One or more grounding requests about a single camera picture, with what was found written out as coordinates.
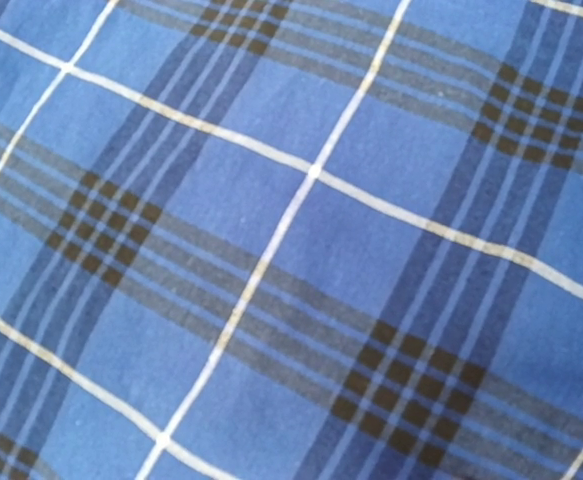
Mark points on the blue plaid long sleeve shirt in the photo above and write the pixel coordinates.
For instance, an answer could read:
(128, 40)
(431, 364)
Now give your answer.
(291, 239)

